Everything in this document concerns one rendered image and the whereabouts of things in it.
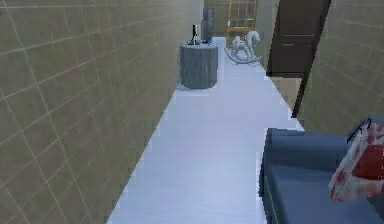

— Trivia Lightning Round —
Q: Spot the blue sofa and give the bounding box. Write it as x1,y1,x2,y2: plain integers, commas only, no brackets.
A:
258,114,384,224

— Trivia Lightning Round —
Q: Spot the red and white pouch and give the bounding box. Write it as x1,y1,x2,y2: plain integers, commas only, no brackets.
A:
328,118,384,203

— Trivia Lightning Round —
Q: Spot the grey round side table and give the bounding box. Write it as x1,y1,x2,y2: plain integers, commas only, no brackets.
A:
179,42,219,90

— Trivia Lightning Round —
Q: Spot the white rocking horse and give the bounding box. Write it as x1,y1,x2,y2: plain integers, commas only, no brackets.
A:
224,30,263,66

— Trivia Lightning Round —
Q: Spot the grey tall cabinet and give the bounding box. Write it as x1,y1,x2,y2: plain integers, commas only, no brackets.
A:
200,7,216,42

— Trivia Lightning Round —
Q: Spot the orange shelf rack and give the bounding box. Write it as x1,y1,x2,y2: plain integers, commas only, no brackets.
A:
226,0,258,48

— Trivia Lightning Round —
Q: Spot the dark brown room door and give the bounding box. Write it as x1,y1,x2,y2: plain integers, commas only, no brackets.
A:
266,0,332,79

